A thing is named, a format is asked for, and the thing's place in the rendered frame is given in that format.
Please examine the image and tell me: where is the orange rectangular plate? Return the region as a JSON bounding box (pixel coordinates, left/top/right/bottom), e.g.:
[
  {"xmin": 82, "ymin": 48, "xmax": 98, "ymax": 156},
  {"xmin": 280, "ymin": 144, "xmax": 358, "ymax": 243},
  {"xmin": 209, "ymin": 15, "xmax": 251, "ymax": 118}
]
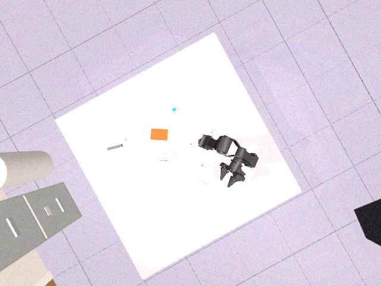
[{"xmin": 151, "ymin": 129, "xmax": 168, "ymax": 141}]

